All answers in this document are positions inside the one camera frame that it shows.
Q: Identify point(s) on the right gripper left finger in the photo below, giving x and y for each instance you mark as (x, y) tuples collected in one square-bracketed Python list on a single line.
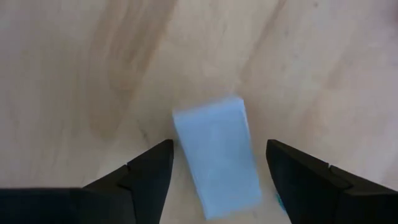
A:
[(133, 193)]

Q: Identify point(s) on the white rectangular box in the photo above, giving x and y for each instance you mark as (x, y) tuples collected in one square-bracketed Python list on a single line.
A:
[(217, 155)]

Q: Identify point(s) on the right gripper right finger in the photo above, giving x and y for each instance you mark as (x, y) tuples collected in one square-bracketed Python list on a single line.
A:
[(317, 193)]

